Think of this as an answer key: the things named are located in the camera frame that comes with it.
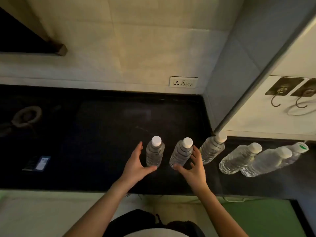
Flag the person's left hand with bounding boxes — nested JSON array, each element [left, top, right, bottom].
[[115, 141, 158, 191]]

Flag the person's right hand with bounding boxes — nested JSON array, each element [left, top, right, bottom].
[[173, 145, 210, 195]]

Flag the clear plastic water bottle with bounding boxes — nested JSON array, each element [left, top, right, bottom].
[[241, 146, 294, 178], [199, 132, 228, 166], [169, 137, 194, 170], [146, 135, 165, 169], [219, 142, 263, 175]]

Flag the green-marked cap water bottle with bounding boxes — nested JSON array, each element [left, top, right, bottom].
[[281, 141, 309, 168]]

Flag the person's right forearm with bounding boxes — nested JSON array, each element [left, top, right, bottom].
[[195, 186, 249, 237]]

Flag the person's left forearm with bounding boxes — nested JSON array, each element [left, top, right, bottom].
[[63, 181, 135, 237]]

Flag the person's black trousers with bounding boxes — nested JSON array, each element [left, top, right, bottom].
[[103, 209, 206, 237]]

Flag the person's white shirt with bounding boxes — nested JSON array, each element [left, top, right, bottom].
[[122, 229, 174, 237]]

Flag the green sink cabinet doors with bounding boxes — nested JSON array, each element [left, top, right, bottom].
[[221, 198, 297, 237]]

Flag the black gas stove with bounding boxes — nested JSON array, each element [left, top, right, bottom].
[[0, 86, 79, 146]]

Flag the small blue packet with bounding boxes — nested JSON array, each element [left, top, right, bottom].
[[22, 155, 52, 172]]

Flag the round stove burner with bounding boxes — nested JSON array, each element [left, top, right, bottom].
[[11, 106, 42, 128]]

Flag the black range hood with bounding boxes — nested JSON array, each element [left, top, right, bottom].
[[0, 7, 67, 57]]

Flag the white wall socket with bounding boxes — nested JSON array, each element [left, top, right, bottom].
[[169, 76, 199, 89]]

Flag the adhesive metal wall hook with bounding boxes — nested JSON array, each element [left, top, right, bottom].
[[265, 77, 304, 107], [290, 79, 316, 109]]

